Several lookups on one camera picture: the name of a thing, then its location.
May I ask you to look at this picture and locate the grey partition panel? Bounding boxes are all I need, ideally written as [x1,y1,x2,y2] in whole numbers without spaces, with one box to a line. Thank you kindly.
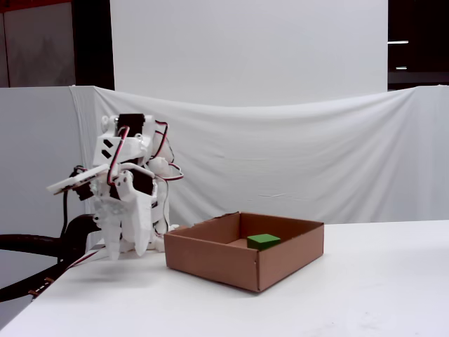
[0,86,87,239]

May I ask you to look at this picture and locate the brown cardboard box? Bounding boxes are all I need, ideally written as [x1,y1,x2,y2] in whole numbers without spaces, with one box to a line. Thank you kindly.
[163,211,325,292]

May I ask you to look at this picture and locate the thin black camera cable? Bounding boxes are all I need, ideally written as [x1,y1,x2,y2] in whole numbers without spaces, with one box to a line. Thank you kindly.
[60,191,70,242]

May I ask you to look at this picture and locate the black bar along table edge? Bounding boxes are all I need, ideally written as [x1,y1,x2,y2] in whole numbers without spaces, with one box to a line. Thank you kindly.
[0,261,69,303]

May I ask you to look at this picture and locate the white draped cloth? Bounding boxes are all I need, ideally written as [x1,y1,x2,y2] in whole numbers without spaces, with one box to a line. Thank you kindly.
[69,85,449,231]

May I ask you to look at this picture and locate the red black looping servo cable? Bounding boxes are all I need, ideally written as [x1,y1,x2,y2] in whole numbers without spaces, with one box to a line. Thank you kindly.
[152,120,185,183]

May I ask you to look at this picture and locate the white wrist camera mount plate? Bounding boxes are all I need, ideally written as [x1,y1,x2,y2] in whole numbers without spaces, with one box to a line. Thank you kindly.
[46,164,109,194]

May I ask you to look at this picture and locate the white red cable on table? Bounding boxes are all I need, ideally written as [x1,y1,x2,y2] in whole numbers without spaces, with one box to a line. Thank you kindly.
[65,249,108,272]

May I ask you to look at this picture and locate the white backdrop board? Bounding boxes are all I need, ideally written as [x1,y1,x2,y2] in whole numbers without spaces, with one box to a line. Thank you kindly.
[109,0,389,107]

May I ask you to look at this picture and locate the white gripper black servos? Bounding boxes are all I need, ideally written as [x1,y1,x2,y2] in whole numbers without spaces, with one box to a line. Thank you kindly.
[90,163,158,261]

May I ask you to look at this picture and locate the thick black hose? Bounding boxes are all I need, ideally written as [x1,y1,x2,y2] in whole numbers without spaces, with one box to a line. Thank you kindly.
[0,234,62,260]

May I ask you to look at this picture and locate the dark framed wall panel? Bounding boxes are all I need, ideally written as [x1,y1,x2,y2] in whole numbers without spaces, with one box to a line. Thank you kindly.
[0,0,116,91]

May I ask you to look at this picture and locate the green cube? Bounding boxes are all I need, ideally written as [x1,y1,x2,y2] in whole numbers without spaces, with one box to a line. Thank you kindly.
[246,233,281,251]

